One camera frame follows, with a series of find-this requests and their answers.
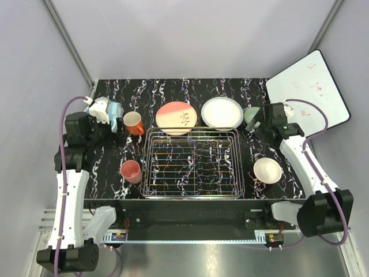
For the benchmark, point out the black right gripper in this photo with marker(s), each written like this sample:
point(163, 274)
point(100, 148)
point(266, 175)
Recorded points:
point(251, 124)

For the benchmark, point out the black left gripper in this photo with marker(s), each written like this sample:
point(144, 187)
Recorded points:
point(111, 139)

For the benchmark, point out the green ceramic bowl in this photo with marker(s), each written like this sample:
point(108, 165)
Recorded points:
point(249, 114)

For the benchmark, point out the white round plate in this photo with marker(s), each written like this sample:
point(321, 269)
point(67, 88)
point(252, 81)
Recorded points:
point(222, 113)

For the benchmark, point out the orange and white bowl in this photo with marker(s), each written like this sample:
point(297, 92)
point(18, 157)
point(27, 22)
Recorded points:
point(267, 170)

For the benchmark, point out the steel wire dish rack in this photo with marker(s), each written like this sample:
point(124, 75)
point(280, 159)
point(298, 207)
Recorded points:
point(195, 163)

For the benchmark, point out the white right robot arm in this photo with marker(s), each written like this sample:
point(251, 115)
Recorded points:
point(327, 208)

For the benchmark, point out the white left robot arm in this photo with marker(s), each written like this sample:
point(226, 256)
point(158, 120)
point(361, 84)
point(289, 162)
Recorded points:
point(73, 247)

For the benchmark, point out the light blue headphones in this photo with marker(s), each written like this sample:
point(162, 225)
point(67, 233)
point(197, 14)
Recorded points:
point(115, 111)

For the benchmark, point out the orange mug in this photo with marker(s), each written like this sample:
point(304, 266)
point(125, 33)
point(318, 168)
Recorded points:
point(133, 123)

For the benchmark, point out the pink plastic cup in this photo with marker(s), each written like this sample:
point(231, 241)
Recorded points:
point(130, 170)

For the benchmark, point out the white board with dark rim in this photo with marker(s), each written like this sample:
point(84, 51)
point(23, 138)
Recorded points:
point(309, 79)

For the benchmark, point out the pink and cream plate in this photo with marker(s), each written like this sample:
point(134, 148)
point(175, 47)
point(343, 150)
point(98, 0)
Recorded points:
point(176, 118)

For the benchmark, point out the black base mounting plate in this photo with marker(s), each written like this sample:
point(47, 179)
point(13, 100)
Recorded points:
point(194, 216)

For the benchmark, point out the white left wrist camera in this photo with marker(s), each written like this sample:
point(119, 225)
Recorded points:
point(99, 110)

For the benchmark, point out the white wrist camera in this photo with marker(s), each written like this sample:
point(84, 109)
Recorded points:
point(289, 111)
point(99, 110)

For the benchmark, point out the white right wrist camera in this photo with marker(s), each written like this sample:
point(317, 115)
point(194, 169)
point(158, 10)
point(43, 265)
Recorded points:
point(289, 111)

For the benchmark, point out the grey slotted cable duct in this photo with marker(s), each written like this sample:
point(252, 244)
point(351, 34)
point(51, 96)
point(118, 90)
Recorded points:
point(138, 237)

